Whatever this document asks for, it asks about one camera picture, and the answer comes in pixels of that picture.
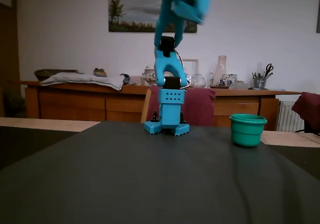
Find lake landscape painting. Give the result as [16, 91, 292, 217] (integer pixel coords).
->
[107, 0, 200, 34]

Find wooden sideboard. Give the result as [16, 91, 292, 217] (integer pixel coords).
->
[20, 80, 302, 132]

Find grey folded cloth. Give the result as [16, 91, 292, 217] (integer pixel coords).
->
[39, 72, 131, 92]

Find metal pen cup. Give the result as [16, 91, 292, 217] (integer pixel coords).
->
[253, 77, 267, 90]

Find black handled scissors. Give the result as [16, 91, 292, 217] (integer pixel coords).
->
[263, 63, 274, 80]

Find white radiator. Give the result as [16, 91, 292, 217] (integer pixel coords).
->
[276, 100, 306, 133]

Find small ceramic pot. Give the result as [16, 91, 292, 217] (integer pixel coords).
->
[93, 67, 108, 78]

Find wooden chair back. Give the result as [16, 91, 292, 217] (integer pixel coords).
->
[140, 87, 154, 124]

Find dark grey table mat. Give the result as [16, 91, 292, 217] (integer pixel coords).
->
[0, 120, 320, 224]

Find pink conical glass vase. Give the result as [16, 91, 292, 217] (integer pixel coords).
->
[209, 55, 231, 90]

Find round glass jar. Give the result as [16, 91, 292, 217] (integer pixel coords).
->
[189, 73, 207, 89]

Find blue white ceramic piece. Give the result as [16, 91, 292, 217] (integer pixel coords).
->
[226, 73, 239, 85]

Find dark shallow bowl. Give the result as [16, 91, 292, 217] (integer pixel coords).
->
[33, 68, 79, 83]

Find white picture frame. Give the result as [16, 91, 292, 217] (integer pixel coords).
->
[181, 58, 200, 76]

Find green plastic cup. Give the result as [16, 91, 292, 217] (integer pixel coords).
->
[229, 113, 268, 148]

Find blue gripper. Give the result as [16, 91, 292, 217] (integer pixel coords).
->
[170, 0, 215, 26]

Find white ceramic teapot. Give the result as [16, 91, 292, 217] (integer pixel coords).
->
[142, 64, 158, 86]

